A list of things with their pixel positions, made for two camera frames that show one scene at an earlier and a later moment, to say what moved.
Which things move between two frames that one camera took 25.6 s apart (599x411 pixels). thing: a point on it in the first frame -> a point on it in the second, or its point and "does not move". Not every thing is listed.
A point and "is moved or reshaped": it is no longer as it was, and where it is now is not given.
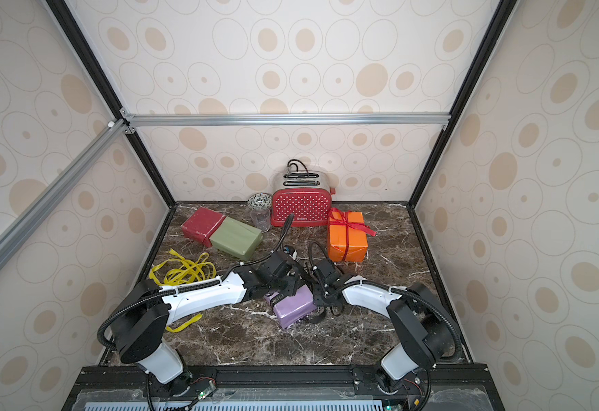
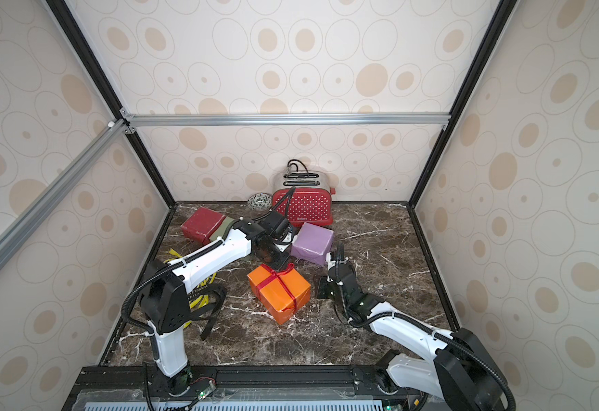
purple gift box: [293, 308] -> [312, 244]
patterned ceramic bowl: [260, 201] does not move
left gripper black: [296, 282] -> [281, 264]
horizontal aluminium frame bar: [174, 120] does not move
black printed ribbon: [275, 298] is moved or reshaped
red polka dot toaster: [306, 194] does not move
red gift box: [200, 225] does not move
